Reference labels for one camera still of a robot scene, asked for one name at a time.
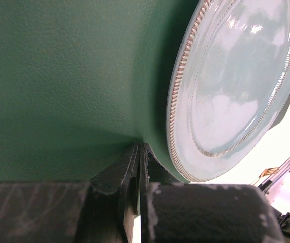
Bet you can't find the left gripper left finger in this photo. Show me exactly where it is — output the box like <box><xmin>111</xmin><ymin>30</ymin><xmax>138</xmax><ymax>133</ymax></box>
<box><xmin>0</xmin><ymin>144</ymin><xmax>139</xmax><ymax>242</ymax></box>

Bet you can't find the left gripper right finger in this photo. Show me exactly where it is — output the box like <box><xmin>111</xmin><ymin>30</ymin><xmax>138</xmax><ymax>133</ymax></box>
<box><xmin>140</xmin><ymin>144</ymin><xmax>285</xmax><ymax>242</ymax></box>

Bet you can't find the grey-blue round plate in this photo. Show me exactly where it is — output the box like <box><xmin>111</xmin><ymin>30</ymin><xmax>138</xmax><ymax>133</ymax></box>
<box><xmin>166</xmin><ymin>1</ymin><xmax>290</xmax><ymax>182</ymax></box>

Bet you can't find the gold fork green handle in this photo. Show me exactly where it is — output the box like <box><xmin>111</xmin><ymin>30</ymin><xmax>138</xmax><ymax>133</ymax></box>
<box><xmin>251</xmin><ymin>167</ymin><xmax>280</xmax><ymax>186</ymax></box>

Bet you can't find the aluminium right side rail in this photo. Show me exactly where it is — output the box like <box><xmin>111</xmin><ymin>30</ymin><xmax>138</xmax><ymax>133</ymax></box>
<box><xmin>258</xmin><ymin>157</ymin><xmax>290</xmax><ymax>197</ymax></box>

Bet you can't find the dark green placemat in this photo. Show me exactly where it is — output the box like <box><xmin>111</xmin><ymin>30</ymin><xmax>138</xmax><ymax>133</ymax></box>
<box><xmin>0</xmin><ymin>1</ymin><xmax>202</xmax><ymax>184</ymax></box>

